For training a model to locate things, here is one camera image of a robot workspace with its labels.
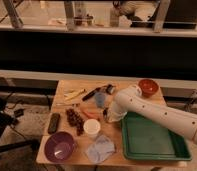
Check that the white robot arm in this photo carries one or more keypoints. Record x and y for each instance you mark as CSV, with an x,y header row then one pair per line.
x,y
130,100

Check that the orange carrot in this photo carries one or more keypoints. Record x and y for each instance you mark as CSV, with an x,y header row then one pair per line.
x,y
90,115

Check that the green plastic tray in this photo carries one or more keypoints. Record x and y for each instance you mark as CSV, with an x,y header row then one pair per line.
x,y
144,139

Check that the yellow banana peel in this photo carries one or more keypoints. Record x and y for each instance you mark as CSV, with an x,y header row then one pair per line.
x,y
73,94

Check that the small metal cup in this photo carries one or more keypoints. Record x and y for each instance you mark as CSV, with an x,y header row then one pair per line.
x,y
105,114

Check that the black remote control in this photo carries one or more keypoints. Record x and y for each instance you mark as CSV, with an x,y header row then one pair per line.
x,y
53,124

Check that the purple bowl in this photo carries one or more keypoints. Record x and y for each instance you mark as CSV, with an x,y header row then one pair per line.
x,y
59,147

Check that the black handled knife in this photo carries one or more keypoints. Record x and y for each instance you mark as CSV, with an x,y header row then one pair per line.
x,y
93,92

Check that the bunch of dark grapes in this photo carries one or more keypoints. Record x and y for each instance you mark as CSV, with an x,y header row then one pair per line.
x,y
75,120

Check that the translucent blue cup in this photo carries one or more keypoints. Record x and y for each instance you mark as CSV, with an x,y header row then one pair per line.
x,y
100,98

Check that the white paper cup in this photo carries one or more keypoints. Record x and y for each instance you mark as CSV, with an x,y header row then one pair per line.
x,y
92,128

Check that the light blue cloth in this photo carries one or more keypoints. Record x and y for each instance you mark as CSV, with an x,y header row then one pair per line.
x,y
100,150

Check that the small metal tin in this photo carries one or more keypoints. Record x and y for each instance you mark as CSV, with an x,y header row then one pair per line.
x,y
110,89

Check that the red bowl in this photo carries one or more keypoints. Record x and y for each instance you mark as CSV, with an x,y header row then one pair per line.
x,y
149,87

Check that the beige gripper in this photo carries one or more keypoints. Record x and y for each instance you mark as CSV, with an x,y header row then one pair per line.
x,y
112,116

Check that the silver spoon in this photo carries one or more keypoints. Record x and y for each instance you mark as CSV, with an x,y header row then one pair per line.
x,y
70,105

